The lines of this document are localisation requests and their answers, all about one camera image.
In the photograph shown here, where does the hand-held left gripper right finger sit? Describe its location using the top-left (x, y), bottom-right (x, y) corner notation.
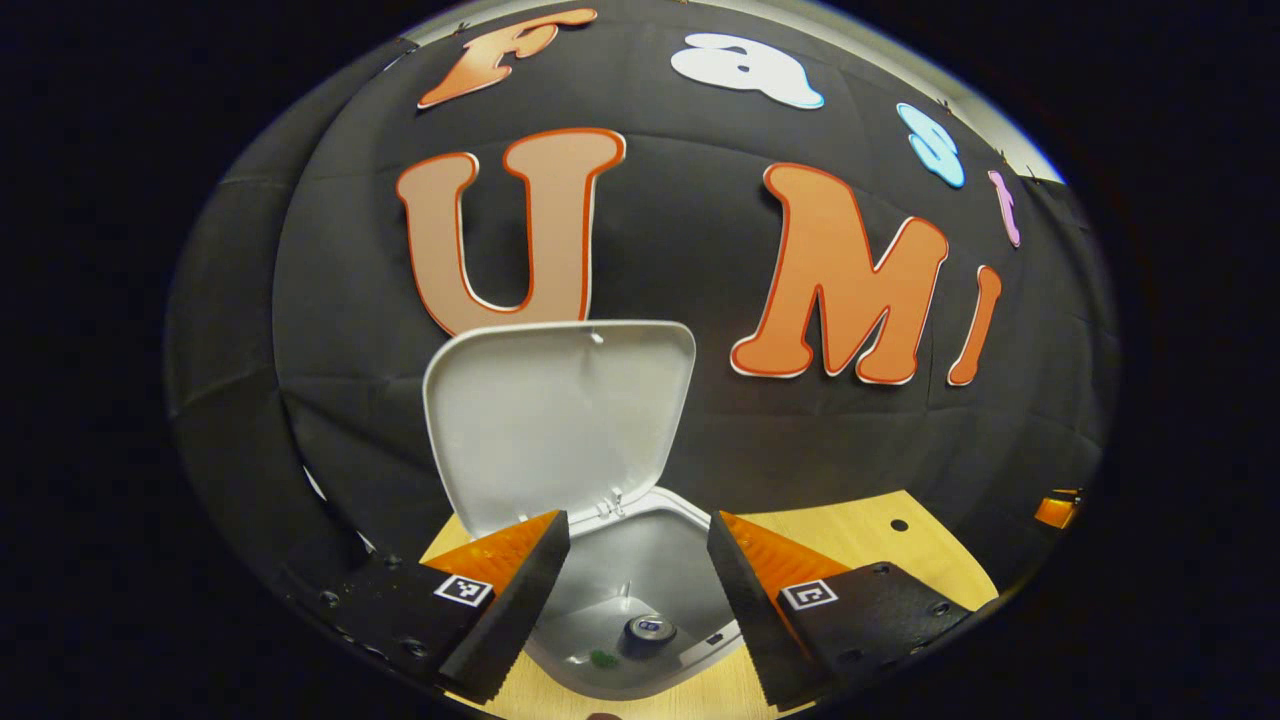
top-left (706, 510), bottom-right (976, 709)

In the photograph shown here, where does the blue pop can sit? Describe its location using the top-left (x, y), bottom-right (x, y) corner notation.
top-left (625, 614), bottom-right (678, 651)

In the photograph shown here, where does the wooden desktop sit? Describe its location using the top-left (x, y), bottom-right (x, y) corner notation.
top-left (420, 490), bottom-right (1001, 720)

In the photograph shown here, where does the white desktop garbage bin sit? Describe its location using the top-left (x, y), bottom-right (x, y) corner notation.
top-left (422, 320), bottom-right (746, 701)

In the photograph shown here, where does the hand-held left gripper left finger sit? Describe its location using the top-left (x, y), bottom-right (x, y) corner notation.
top-left (300, 510), bottom-right (573, 706)

